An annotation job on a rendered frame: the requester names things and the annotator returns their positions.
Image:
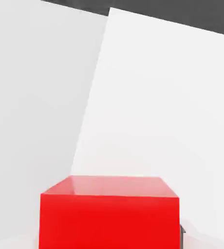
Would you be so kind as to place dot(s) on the small red cube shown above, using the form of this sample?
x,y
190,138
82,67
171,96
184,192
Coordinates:
x,y
109,221

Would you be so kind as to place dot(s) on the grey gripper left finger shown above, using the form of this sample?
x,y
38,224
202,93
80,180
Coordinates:
x,y
26,244

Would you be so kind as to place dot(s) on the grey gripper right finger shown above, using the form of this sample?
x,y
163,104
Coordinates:
x,y
193,239

